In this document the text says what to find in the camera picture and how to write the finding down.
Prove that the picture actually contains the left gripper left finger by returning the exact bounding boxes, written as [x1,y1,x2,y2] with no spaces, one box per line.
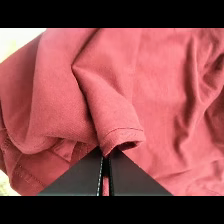
[37,145,105,197]

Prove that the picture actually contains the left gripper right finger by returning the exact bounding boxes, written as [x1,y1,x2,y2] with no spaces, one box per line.
[107,146,173,197]

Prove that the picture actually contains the red polo shirt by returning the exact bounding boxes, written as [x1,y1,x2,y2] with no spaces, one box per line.
[0,27,224,197]

